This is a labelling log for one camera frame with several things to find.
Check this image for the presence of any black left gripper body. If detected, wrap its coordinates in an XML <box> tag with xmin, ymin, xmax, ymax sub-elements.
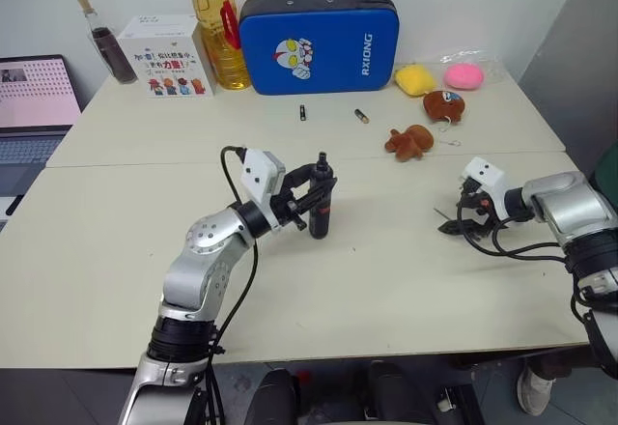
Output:
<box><xmin>269</xmin><ymin>186</ymin><xmax>309</xmax><ymax>232</ymax></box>

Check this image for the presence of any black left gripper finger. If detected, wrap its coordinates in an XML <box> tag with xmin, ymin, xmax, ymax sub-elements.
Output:
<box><xmin>283</xmin><ymin>164</ymin><xmax>320</xmax><ymax>190</ymax></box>
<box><xmin>291</xmin><ymin>178</ymin><xmax>338</xmax><ymax>214</ymax></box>

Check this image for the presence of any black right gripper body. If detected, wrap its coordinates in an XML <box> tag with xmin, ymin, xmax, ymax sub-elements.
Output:
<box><xmin>455</xmin><ymin>178</ymin><xmax>497</xmax><ymax>229</ymax></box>

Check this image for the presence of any black electric screwdriver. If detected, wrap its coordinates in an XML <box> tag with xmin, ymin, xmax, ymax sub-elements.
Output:
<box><xmin>308</xmin><ymin>151</ymin><xmax>338</xmax><ymax>241</ymax></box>

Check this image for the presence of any brown animal plush toy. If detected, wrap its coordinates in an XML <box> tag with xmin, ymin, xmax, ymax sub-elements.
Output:
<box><xmin>383</xmin><ymin>124</ymin><xmax>435</xmax><ymax>162</ymax></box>

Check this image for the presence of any round brown plush toy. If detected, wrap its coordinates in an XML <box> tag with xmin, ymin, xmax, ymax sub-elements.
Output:
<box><xmin>423</xmin><ymin>90</ymin><xmax>465</xmax><ymax>124</ymax></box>

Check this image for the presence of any blue cartoon print case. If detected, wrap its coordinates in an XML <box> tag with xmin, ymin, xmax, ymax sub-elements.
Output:
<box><xmin>238</xmin><ymin>0</ymin><xmax>402</xmax><ymax>97</ymax></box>

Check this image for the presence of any pink plush toy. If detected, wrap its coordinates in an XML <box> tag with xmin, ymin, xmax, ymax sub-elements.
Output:
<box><xmin>443</xmin><ymin>62</ymin><xmax>486</xmax><ymax>91</ymax></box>

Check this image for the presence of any dark green object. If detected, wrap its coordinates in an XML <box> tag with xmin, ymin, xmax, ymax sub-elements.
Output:
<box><xmin>592</xmin><ymin>141</ymin><xmax>618</xmax><ymax>195</ymax></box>

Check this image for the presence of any yellow plush toy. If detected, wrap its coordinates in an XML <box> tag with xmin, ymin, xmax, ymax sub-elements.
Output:
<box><xmin>394</xmin><ymin>63</ymin><xmax>435</xmax><ymax>98</ymax></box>

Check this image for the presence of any clear plastic bag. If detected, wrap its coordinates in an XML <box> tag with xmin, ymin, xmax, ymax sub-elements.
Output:
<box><xmin>437</xmin><ymin>50</ymin><xmax>503</xmax><ymax>86</ymax></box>

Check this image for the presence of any yellow cooking oil bottle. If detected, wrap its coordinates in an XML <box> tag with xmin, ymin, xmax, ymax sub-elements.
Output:
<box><xmin>190</xmin><ymin>0</ymin><xmax>251</xmax><ymax>92</ymax></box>

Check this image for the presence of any white shoe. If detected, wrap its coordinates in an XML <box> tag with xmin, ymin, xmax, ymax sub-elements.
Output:
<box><xmin>516</xmin><ymin>364</ymin><xmax>557</xmax><ymax>416</ymax></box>

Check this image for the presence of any white printed cardboard box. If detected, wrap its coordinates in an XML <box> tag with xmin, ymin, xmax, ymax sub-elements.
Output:
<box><xmin>116</xmin><ymin>14</ymin><xmax>216</xmax><ymax>99</ymax></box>

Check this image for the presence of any dark rounded shape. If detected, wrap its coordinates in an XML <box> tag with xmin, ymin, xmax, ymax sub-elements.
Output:
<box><xmin>244</xmin><ymin>368</ymin><xmax>301</xmax><ymax>425</ymax></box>
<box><xmin>362</xmin><ymin>360</ymin><xmax>422</xmax><ymax>425</ymax></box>

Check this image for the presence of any dark liquid glass bottle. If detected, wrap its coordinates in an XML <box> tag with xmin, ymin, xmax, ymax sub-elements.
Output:
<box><xmin>76</xmin><ymin>0</ymin><xmax>139</xmax><ymax>86</ymax></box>

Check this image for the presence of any open grey laptop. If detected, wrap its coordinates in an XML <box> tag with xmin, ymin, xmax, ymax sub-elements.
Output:
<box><xmin>0</xmin><ymin>53</ymin><xmax>83</xmax><ymax>171</ymax></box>

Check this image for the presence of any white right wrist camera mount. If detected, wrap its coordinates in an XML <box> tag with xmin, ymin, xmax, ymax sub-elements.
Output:
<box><xmin>459</xmin><ymin>156</ymin><xmax>509</xmax><ymax>222</ymax></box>

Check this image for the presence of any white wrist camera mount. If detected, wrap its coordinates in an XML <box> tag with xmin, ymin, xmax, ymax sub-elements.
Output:
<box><xmin>239</xmin><ymin>148</ymin><xmax>288</xmax><ymax>231</ymax></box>
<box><xmin>459</xmin><ymin>156</ymin><xmax>509</xmax><ymax>222</ymax></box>

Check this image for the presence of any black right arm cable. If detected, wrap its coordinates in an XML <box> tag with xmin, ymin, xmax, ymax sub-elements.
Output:
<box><xmin>455</xmin><ymin>198</ymin><xmax>576</xmax><ymax>261</ymax></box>

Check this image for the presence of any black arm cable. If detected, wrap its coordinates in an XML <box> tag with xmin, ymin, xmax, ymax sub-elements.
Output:
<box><xmin>455</xmin><ymin>198</ymin><xmax>576</xmax><ymax>261</ymax></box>
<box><xmin>205</xmin><ymin>145</ymin><xmax>260</xmax><ymax>425</ymax></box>

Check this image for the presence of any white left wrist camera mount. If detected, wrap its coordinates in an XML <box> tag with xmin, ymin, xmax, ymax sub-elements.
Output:
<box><xmin>239</xmin><ymin>148</ymin><xmax>288</xmax><ymax>231</ymax></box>

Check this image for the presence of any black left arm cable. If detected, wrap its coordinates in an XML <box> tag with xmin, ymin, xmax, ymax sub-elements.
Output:
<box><xmin>205</xmin><ymin>145</ymin><xmax>260</xmax><ymax>425</ymax></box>

